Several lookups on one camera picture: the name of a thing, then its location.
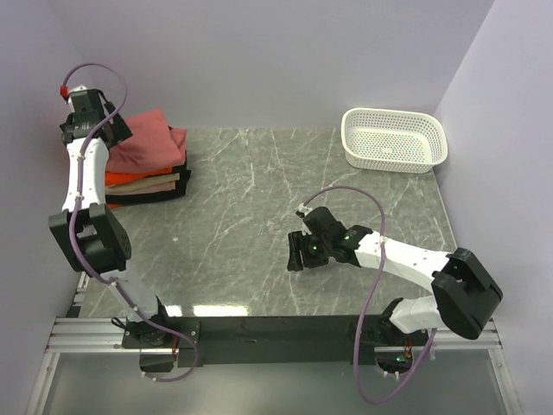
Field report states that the pink red t shirt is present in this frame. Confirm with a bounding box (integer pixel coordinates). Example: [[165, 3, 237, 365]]
[[106, 108, 187, 174]]

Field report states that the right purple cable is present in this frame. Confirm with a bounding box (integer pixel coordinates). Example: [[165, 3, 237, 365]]
[[297, 185, 436, 405]]

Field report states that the white perforated plastic basket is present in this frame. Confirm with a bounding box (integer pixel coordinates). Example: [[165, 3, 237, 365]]
[[340, 107, 448, 174]]

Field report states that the orange folded t shirt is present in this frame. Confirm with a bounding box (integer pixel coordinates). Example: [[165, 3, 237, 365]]
[[105, 173, 175, 188]]

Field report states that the beige folded t shirt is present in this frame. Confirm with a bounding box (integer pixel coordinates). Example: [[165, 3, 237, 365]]
[[105, 173, 181, 195]]

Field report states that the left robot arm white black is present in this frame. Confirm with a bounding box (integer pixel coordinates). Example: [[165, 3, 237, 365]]
[[48, 86, 174, 348]]

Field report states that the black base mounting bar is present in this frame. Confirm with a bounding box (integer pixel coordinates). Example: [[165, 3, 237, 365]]
[[111, 315, 429, 373]]

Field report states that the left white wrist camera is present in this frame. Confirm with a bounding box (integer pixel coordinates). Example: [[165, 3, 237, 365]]
[[60, 85, 88, 105]]

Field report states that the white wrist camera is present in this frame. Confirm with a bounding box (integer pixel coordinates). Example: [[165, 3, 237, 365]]
[[296, 203, 312, 219], [60, 85, 88, 105]]

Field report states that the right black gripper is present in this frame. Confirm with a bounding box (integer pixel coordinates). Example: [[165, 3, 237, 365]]
[[287, 230, 332, 272]]

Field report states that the aluminium rail frame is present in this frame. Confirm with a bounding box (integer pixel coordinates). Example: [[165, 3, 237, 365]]
[[47, 266, 499, 365]]

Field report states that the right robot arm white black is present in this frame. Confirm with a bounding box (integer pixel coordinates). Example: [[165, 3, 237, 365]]
[[287, 206, 503, 345]]

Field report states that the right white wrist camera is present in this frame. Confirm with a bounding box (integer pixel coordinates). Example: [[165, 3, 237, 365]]
[[296, 203, 312, 219]]

